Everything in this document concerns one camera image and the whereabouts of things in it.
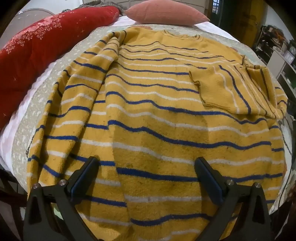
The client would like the cluttered white shelf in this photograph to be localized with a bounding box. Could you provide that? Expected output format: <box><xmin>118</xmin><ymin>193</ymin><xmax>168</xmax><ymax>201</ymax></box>
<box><xmin>252</xmin><ymin>24</ymin><xmax>296</xmax><ymax>93</ymax></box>

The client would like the pink pillow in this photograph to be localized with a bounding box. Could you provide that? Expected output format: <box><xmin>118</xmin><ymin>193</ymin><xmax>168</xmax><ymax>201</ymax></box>
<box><xmin>124</xmin><ymin>0</ymin><xmax>210</xmax><ymax>25</ymax></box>

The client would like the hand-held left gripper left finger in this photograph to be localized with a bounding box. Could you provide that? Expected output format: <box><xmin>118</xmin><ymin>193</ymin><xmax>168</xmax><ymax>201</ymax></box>
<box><xmin>23</xmin><ymin>156</ymin><xmax>101</xmax><ymax>241</ymax></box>

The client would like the yellow striped sweater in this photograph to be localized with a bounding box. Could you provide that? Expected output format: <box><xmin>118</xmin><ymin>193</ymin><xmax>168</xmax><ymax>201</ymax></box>
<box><xmin>26</xmin><ymin>27</ymin><xmax>288</xmax><ymax>241</ymax></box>

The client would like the heart-patterned quilt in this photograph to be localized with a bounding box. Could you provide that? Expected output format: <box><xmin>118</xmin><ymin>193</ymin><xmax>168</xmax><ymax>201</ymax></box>
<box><xmin>11</xmin><ymin>23</ymin><xmax>292</xmax><ymax>209</ymax></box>

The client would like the yellow wooden door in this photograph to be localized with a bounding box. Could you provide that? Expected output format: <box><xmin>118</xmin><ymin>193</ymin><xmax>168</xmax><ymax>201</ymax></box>
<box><xmin>239</xmin><ymin>0</ymin><xmax>263</xmax><ymax>43</ymax></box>

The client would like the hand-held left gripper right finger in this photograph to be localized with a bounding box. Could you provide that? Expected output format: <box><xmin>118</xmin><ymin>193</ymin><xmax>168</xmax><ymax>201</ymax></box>
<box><xmin>194</xmin><ymin>156</ymin><xmax>272</xmax><ymax>241</ymax></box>

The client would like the red floral bolster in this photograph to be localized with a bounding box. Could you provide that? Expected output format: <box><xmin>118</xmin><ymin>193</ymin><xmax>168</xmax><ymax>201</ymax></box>
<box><xmin>0</xmin><ymin>6</ymin><xmax>121</xmax><ymax>131</ymax></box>

